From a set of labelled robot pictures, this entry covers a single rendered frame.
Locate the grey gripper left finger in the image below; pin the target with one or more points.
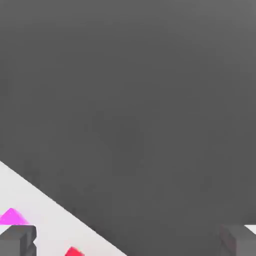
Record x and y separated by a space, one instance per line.
16 242

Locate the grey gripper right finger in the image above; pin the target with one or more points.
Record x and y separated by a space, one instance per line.
238 242

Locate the small magenta cube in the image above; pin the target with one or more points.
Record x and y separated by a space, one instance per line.
12 218

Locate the small red cube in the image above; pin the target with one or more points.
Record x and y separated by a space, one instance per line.
73 252

